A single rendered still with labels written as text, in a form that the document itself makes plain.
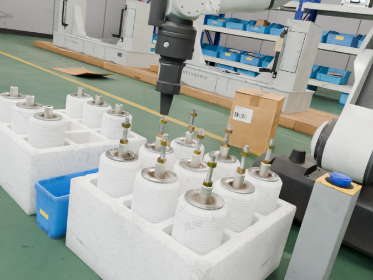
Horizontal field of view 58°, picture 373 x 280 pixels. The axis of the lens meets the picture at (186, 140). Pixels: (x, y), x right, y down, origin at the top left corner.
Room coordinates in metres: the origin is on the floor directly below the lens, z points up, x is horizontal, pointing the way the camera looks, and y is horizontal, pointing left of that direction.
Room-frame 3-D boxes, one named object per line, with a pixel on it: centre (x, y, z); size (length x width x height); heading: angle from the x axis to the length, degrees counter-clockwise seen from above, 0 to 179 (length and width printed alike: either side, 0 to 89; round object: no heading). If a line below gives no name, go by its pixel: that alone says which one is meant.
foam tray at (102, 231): (0.73, -0.03, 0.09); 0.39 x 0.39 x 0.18; 53
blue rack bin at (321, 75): (5.29, -2.02, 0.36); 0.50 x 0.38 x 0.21; 144
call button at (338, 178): (0.62, -0.31, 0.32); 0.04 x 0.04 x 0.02
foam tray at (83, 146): (1.06, 0.40, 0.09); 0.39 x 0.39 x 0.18; 50
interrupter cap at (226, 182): (0.66, -0.12, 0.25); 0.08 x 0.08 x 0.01
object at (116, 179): (0.71, 0.14, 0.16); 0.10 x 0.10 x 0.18
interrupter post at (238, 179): (0.66, -0.12, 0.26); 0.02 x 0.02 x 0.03
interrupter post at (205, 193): (0.56, -0.05, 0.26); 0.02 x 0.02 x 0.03
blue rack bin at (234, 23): (6.40, -0.59, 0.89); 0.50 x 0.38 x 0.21; 143
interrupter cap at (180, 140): (0.90, -0.01, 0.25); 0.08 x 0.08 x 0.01
